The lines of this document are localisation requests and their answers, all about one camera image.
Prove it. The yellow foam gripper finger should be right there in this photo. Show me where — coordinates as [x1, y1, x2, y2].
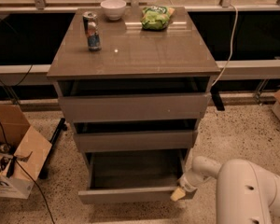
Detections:
[171, 187, 186, 202]

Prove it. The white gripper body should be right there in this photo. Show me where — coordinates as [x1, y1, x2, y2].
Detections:
[178, 170, 210, 192]

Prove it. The grey bottom drawer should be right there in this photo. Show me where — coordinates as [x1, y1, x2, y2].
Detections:
[78, 149, 186, 204]

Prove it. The grey drawer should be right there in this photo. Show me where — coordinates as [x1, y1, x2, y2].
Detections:
[78, 149, 186, 204]
[74, 130, 198, 152]
[59, 93, 210, 122]

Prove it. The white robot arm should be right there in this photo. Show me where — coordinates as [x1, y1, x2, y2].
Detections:
[171, 156, 280, 224]

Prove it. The grey middle drawer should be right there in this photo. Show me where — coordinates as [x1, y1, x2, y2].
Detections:
[74, 130, 198, 152]

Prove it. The grey top drawer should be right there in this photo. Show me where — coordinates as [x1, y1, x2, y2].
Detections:
[59, 93, 210, 122]

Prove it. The grey drawer cabinet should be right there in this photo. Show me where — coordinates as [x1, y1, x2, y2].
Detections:
[46, 6, 221, 161]

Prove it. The open cardboard box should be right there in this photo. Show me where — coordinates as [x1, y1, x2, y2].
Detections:
[0, 105, 51, 199]

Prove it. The black stand leg right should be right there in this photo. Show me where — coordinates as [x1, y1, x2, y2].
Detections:
[211, 86, 225, 111]

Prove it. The black stand leg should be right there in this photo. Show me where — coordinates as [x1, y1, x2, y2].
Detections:
[211, 86, 225, 111]
[38, 118, 67, 179]

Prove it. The black stand leg left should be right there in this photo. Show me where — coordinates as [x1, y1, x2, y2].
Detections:
[38, 118, 67, 179]

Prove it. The green chip bag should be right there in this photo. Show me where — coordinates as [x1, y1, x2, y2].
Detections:
[141, 6, 175, 31]

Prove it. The white bowl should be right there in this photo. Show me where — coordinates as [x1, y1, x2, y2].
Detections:
[100, 0, 126, 21]

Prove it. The blue drink can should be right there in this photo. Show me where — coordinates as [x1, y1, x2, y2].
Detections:
[82, 11, 101, 51]

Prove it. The white cable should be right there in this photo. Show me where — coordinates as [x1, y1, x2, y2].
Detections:
[210, 3, 239, 88]

